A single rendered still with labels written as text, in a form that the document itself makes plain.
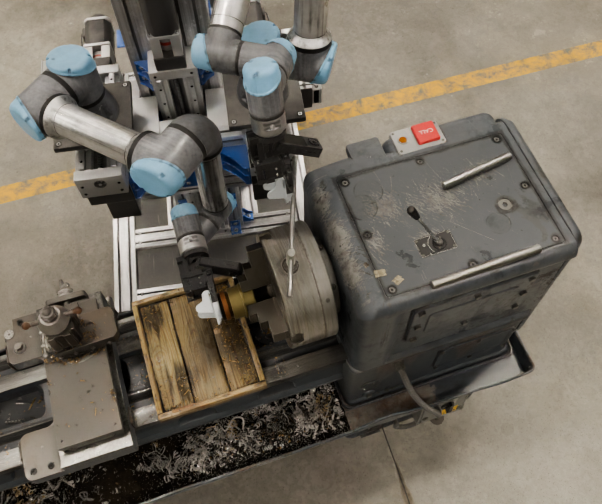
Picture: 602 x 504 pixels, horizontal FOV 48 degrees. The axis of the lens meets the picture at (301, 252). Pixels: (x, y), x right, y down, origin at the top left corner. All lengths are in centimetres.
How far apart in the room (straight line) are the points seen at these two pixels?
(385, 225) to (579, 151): 205
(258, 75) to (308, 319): 61
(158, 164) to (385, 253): 57
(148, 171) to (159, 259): 131
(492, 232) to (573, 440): 140
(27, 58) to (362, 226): 274
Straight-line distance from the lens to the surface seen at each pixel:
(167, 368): 194
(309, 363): 193
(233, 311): 174
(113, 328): 187
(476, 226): 171
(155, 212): 299
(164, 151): 160
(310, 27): 180
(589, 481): 292
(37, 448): 196
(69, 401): 189
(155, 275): 284
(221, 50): 151
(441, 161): 180
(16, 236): 338
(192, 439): 220
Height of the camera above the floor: 269
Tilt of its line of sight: 61 degrees down
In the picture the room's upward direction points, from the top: 2 degrees counter-clockwise
